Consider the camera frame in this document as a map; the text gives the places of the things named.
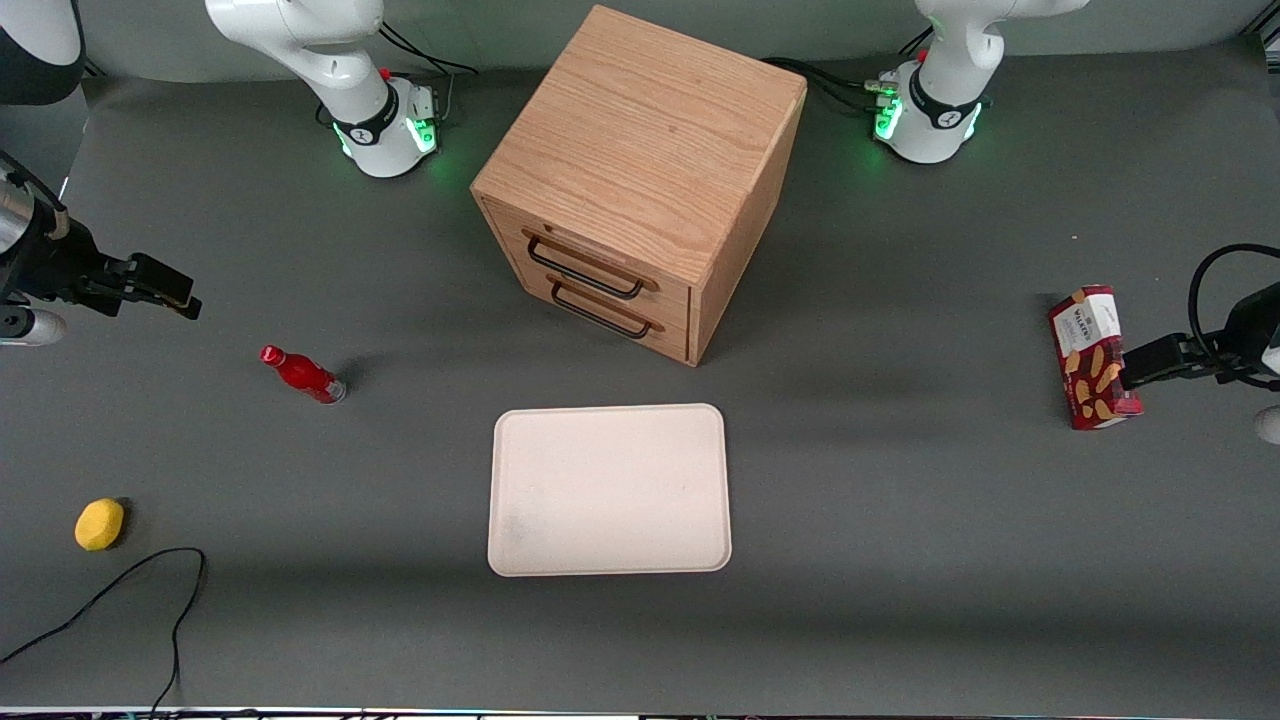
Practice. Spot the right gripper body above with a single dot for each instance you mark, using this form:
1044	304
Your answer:
52	264

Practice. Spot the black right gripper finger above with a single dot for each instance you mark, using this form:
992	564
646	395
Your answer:
185	308
160	275

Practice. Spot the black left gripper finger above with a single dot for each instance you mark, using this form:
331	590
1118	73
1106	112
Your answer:
1185	375
1155	362

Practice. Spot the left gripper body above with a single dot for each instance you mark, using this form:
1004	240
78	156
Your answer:
1250	331

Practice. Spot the wooden drawer front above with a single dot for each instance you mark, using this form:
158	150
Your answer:
675	340
510	225

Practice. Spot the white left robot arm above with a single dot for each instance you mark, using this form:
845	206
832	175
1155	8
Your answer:
945	100

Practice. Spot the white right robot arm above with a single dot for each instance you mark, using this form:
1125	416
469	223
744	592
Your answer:
300	40

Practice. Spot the wooden drawer cabinet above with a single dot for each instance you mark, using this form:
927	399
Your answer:
650	130

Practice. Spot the red shortbread cookie box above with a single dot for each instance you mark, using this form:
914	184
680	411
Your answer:
1095	360

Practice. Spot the red plastic bottle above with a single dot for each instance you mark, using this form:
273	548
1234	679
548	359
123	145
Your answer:
305	377

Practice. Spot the yellow lemon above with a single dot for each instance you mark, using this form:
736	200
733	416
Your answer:
99	524

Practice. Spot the cream rectangular tray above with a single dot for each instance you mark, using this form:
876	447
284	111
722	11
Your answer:
610	490

